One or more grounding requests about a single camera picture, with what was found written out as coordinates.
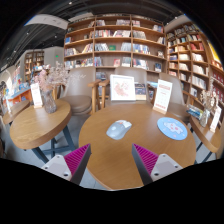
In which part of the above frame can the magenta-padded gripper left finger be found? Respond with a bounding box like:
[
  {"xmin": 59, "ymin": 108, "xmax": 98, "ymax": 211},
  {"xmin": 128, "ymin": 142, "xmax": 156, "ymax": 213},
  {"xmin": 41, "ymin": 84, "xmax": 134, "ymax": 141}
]
[{"xmin": 41, "ymin": 143, "xmax": 92, "ymax": 186}]

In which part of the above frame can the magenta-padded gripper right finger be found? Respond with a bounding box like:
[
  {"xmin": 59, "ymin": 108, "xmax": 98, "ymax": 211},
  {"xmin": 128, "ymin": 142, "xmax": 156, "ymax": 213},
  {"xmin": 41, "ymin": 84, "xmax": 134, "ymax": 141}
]
[{"xmin": 131, "ymin": 143, "xmax": 184, "ymax": 186}]

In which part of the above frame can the grey computer mouse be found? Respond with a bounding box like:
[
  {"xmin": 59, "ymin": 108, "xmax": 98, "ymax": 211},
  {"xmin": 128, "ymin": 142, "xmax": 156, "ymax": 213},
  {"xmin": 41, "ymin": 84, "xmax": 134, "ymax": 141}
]
[{"xmin": 105, "ymin": 119, "xmax": 133, "ymax": 141}]

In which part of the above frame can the round blue mouse pad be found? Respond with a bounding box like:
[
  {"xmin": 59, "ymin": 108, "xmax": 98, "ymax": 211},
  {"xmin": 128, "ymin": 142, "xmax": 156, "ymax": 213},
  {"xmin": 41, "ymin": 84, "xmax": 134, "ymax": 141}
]
[{"xmin": 156, "ymin": 116, "xmax": 189, "ymax": 141}]

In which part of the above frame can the round wooden side table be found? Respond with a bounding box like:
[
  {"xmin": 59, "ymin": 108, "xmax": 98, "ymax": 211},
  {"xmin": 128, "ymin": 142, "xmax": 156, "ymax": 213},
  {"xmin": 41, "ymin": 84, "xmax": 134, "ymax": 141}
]
[
  {"xmin": 189, "ymin": 114, "xmax": 223, "ymax": 164},
  {"xmin": 9, "ymin": 98, "xmax": 76, "ymax": 164},
  {"xmin": 1, "ymin": 99, "xmax": 31, "ymax": 126}
]

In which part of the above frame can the stack of books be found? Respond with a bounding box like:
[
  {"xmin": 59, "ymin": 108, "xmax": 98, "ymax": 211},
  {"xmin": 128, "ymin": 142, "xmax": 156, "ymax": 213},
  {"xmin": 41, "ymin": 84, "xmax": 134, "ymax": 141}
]
[{"xmin": 186, "ymin": 104, "xmax": 204, "ymax": 120}]

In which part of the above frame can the glass vase with dried flowers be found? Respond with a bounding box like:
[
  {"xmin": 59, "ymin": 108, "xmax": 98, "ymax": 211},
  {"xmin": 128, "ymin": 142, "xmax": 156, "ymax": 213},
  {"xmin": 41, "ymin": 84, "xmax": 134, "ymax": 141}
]
[{"xmin": 198, "ymin": 78, "xmax": 220, "ymax": 129}]

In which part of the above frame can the glass vase with pink flowers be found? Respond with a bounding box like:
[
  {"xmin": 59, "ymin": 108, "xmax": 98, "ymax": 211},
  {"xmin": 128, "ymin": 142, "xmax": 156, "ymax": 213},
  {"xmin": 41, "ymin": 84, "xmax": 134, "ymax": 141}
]
[{"xmin": 34, "ymin": 61, "xmax": 69, "ymax": 115}]

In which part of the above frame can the white sign with red header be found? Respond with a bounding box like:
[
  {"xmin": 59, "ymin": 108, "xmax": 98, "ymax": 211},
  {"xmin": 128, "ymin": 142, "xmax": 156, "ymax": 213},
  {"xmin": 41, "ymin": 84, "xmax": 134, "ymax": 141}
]
[{"xmin": 209, "ymin": 105, "xmax": 223, "ymax": 134}]

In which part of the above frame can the white sign on wooden base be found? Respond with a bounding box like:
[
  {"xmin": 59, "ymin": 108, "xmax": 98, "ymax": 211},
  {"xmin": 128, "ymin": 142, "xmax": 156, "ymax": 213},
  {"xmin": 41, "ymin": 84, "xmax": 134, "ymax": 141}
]
[{"xmin": 152, "ymin": 78, "xmax": 174, "ymax": 115}]

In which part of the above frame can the brown padded wooden armchair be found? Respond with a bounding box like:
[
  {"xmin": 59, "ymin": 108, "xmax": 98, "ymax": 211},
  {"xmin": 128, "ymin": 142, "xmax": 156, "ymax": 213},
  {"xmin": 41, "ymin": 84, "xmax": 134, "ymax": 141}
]
[
  {"xmin": 59, "ymin": 66, "xmax": 102, "ymax": 116},
  {"xmin": 98, "ymin": 66, "xmax": 150, "ymax": 107},
  {"xmin": 158, "ymin": 72, "xmax": 192, "ymax": 124}
]

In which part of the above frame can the small white table sign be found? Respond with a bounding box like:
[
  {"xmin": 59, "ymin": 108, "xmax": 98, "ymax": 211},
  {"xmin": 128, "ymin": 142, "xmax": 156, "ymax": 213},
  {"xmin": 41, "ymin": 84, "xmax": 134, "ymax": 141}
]
[{"xmin": 29, "ymin": 82, "xmax": 44, "ymax": 109}]

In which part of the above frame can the dark upright book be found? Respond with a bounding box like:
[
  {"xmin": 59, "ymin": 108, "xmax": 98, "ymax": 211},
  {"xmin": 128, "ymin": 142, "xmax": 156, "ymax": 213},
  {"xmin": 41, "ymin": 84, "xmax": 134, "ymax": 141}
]
[{"xmin": 134, "ymin": 82, "xmax": 148, "ymax": 101}]

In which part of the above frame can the orange and blue display counter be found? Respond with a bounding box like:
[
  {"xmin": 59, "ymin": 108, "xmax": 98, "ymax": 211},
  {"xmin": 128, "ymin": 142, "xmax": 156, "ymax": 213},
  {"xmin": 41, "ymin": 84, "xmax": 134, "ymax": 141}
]
[{"xmin": 6, "ymin": 84, "xmax": 34, "ymax": 107}]

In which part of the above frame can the light blue flat book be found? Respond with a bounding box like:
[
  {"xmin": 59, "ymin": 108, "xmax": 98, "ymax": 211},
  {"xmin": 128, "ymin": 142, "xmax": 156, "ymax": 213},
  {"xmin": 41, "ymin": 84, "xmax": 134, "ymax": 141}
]
[{"xmin": 146, "ymin": 81, "xmax": 160, "ymax": 90}]

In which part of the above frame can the white framed floral picture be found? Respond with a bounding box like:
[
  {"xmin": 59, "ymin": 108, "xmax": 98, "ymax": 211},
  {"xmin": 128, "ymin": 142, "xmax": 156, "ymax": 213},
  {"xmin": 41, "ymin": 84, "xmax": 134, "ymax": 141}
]
[{"xmin": 109, "ymin": 73, "xmax": 137, "ymax": 102}]

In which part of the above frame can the small distant wooden bookshelf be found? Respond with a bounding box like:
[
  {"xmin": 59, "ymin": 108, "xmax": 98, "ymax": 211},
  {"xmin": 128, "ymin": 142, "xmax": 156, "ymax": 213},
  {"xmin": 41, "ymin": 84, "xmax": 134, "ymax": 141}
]
[{"xmin": 23, "ymin": 49, "xmax": 45, "ymax": 84}]

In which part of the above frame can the wide wooden bookshelf with books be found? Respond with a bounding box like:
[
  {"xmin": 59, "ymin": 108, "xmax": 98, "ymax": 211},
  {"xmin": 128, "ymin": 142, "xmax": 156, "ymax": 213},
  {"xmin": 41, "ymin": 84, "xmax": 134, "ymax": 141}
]
[{"xmin": 63, "ymin": 13, "xmax": 168, "ymax": 81}]

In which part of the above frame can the white hanging ceiling panel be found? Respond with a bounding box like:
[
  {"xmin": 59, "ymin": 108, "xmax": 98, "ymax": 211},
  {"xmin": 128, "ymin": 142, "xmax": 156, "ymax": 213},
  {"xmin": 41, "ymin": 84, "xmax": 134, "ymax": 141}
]
[{"xmin": 25, "ymin": 13, "xmax": 69, "ymax": 30}]

